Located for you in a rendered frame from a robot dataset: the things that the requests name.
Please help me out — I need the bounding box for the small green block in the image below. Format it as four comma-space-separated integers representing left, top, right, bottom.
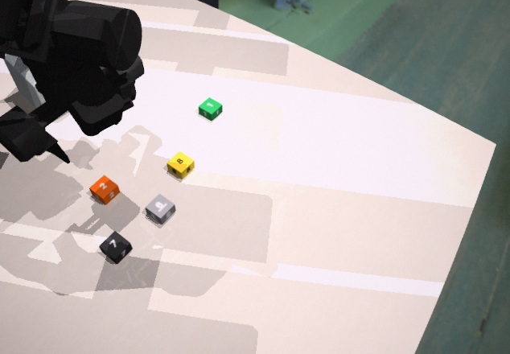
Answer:
198, 98, 223, 121

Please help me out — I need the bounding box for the orange block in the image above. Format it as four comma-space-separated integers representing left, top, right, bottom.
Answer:
89, 176, 120, 205

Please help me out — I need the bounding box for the yellow block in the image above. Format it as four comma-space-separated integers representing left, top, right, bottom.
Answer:
167, 151, 195, 179

